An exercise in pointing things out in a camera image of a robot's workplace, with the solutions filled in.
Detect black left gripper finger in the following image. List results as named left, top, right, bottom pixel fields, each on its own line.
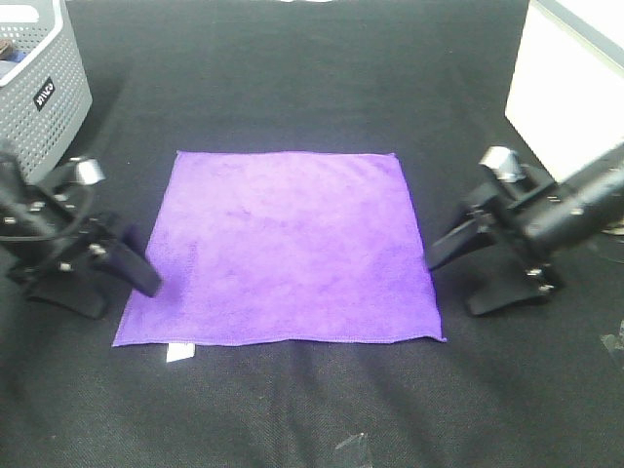
left=24, top=276, right=106, bottom=319
left=90, top=226, right=162, bottom=296

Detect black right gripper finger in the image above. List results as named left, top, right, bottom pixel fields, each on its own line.
left=426, top=219, right=495, bottom=270
left=466, top=273, right=544, bottom=316

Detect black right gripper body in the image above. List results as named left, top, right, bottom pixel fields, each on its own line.
left=455, top=166, right=566, bottom=293

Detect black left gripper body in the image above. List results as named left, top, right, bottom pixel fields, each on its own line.
left=6, top=168, right=123, bottom=286

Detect purple microfiber towel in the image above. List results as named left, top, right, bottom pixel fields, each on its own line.
left=113, top=151, right=444, bottom=347

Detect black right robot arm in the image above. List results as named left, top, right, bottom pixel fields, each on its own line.
left=425, top=146, right=623, bottom=316

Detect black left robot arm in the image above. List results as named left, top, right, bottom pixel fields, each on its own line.
left=1, top=151, right=162, bottom=319

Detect clear tape piece right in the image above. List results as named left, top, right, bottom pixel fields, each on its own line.
left=600, top=321, right=624, bottom=370

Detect clear tape piece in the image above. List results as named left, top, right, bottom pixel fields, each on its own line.
left=600, top=321, right=624, bottom=370
left=332, top=433, right=372, bottom=468

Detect white plastic bin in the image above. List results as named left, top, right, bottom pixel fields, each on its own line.
left=505, top=1, right=623, bottom=181

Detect grey perforated plastic basket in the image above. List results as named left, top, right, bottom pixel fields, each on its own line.
left=1, top=1, right=93, bottom=181

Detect folded cloths inside basket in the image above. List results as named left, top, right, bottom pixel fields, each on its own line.
left=0, top=39, right=26, bottom=76

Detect clear tape piece bottom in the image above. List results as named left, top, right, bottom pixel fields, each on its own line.
left=332, top=433, right=372, bottom=468

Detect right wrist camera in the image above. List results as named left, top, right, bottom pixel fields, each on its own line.
left=479, top=145, right=526, bottom=183

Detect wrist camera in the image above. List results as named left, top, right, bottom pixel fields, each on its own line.
left=69, top=157, right=105, bottom=186
left=479, top=145, right=526, bottom=183

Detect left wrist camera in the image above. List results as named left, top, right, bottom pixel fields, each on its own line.
left=69, top=157, right=105, bottom=186

